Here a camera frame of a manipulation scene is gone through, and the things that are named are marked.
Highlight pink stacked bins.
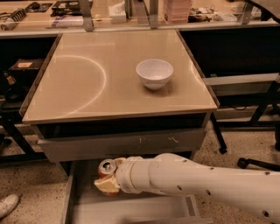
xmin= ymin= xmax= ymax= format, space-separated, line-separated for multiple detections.
xmin=163 ymin=0 xmax=192 ymax=24

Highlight white tissue box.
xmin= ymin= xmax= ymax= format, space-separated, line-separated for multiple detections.
xmin=108 ymin=1 xmax=127 ymax=24

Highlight open grey middle drawer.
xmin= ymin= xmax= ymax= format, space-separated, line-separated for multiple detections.
xmin=61 ymin=160 xmax=214 ymax=224

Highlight black table leg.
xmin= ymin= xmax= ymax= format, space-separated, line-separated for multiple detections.
xmin=210 ymin=114 xmax=228 ymax=154

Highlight grey metal post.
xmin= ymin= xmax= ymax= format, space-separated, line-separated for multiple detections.
xmin=149 ymin=0 xmax=158 ymax=29
xmin=79 ymin=0 xmax=94 ymax=32

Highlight black tray with items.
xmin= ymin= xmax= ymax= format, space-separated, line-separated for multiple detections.
xmin=51 ymin=0 xmax=82 ymax=17

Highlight black box with label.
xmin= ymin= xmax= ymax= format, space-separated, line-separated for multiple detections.
xmin=9 ymin=58 xmax=44 ymax=76

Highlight white bowl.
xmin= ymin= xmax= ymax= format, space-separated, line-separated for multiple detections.
xmin=136 ymin=59 xmax=173 ymax=90

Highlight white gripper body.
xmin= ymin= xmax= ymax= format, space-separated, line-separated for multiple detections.
xmin=115 ymin=157 xmax=144 ymax=194

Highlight orange soda can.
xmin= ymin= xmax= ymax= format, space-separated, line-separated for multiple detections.
xmin=98 ymin=159 xmax=119 ymax=196

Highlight white shoe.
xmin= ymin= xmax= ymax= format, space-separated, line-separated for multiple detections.
xmin=0 ymin=194 xmax=19 ymax=219

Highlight black office chair base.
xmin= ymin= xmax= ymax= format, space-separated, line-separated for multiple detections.
xmin=237 ymin=157 xmax=280 ymax=172

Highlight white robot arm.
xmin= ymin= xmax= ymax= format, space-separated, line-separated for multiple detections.
xmin=94 ymin=153 xmax=280 ymax=224

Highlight grey drawer cabinet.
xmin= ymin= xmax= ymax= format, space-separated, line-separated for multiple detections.
xmin=18 ymin=29 xmax=221 ymax=224

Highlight grey top drawer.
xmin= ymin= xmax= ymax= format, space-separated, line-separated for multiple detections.
xmin=38 ymin=128 xmax=206 ymax=162

